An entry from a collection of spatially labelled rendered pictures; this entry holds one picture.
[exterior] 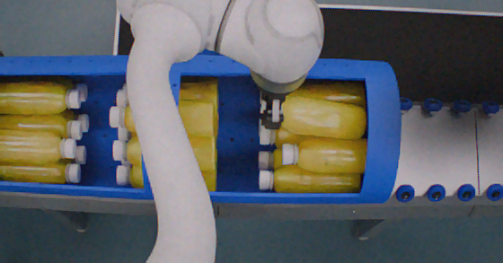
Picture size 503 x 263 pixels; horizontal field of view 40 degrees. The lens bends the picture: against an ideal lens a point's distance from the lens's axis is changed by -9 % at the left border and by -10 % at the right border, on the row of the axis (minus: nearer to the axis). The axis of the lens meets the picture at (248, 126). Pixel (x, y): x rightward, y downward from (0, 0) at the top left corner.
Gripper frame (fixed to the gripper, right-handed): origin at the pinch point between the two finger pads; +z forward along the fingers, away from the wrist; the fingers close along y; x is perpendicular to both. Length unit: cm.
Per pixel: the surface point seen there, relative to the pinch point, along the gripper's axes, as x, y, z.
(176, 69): 17.0, 7.5, 3.4
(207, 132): 11.1, -3.1, 7.5
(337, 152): -13.1, -5.7, 10.0
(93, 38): 59, 62, 124
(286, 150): -3.7, -5.2, 11.4
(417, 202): -35.1, -12.0, 31.9
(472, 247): -82, -14, 124
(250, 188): 2.7, -10.3, 24.2
